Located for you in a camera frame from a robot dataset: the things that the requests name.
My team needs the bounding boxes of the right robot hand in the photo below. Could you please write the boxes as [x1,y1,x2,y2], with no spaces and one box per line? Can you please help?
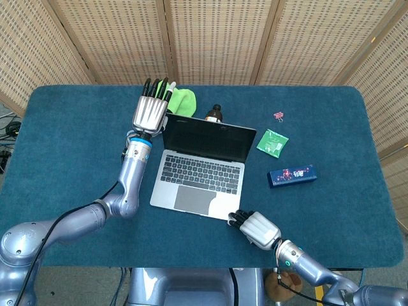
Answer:
[227,209,282,251]

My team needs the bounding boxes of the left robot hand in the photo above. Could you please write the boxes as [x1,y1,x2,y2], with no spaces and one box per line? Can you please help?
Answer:
[131,77,177,138]

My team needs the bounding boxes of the silver laptop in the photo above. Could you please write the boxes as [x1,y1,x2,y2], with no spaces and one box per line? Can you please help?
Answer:
[149,113,258,221]

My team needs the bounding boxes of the green microfiber cloth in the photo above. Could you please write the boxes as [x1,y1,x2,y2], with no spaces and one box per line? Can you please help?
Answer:
[165,88,198,118]

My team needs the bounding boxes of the blue table mat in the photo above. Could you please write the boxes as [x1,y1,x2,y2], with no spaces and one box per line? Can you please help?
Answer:
[0,84,405,269]

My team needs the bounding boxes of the brown plush toy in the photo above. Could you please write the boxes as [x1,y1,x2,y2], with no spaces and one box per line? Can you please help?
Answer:
[264,269,303,301]

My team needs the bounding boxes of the blue printed box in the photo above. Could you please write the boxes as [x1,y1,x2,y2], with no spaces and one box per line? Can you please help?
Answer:
[266,164,318,189]

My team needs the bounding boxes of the brown glass bottle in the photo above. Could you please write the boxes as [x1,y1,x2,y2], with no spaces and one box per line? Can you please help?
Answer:
[205,103,223,124]

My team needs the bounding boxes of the green foil packet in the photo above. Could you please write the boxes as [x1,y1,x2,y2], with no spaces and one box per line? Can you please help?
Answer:
[256,128,289,159]

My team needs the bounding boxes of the grey robot torso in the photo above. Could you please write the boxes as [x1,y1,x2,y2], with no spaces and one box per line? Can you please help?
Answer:
[127,267,267,306]

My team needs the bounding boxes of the black power adapter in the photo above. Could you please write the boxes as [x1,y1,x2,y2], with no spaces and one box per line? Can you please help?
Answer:
[0,149,12,175]

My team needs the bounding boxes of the black floor cables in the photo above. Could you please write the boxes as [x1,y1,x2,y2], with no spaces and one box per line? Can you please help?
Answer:
[0,113,22,142]

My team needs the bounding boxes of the blue hanging cables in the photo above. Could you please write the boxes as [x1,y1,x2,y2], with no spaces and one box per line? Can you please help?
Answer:
[111,267,132,306]

